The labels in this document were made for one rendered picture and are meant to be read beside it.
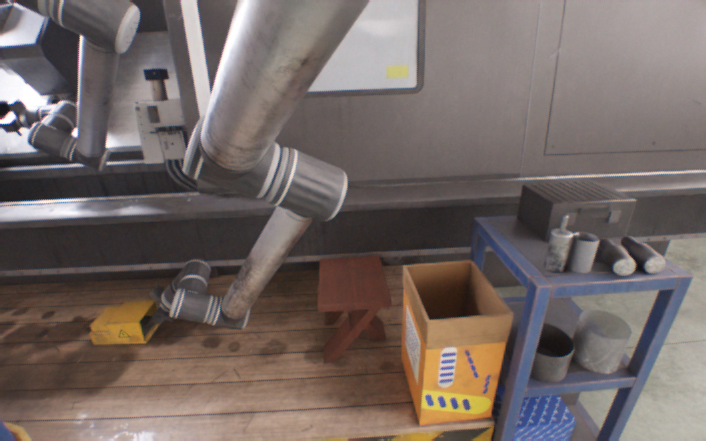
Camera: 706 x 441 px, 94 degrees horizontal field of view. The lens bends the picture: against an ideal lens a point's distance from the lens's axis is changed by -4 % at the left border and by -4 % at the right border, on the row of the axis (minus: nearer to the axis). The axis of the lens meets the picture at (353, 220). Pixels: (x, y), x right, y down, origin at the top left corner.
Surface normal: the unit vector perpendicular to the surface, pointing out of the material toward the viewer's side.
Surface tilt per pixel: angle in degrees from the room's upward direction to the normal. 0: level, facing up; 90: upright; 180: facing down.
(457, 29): 86
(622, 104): 86
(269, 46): 122
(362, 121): 86
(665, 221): 90
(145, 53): 45
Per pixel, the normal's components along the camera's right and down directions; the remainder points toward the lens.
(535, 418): -0.04, -0.91
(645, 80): 0.05, 0.35
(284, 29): -0.29, 0.86
